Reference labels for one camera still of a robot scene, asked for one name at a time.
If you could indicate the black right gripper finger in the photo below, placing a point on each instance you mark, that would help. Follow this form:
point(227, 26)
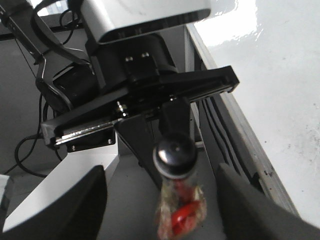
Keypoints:
point(247, 214)

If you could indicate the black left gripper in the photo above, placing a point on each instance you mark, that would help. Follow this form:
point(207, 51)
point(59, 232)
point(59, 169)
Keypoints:
point(123, 79)

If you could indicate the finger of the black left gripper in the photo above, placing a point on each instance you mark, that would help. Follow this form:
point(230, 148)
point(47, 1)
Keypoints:
point(76, 215)

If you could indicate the white black whiteboard marker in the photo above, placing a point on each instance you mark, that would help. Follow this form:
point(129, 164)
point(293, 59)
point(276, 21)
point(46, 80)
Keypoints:
point(175, 155)

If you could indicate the red round magnet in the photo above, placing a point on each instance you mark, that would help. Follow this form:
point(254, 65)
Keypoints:
point(183, 220)

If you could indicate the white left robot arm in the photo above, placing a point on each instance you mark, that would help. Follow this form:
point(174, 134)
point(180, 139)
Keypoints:
point(105, 21)

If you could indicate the white whiteboard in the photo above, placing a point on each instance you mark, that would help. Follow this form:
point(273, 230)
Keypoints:
point(274, 49)

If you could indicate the grey aluminium marker tray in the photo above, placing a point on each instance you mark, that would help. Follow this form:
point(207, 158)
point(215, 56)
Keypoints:
point(228, 138)

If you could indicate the white table frame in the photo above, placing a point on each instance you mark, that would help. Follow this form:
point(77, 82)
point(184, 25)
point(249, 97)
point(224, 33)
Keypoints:
point(62, 178)

